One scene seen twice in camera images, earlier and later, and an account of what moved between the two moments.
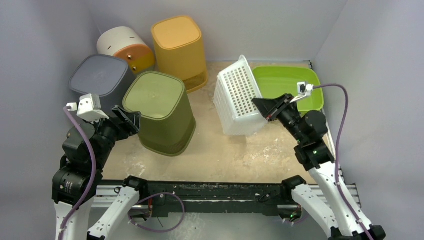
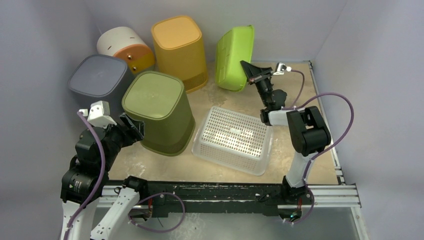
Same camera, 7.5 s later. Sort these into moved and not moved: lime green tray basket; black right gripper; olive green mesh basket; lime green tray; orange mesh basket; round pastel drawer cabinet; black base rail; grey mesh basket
Moved: lime green tray basket; black right gripper; lime green tray
Not moved: grey mesh basket; round pastel drawer cabinet; olive green mesh basket; orange mesh basket; black base rail
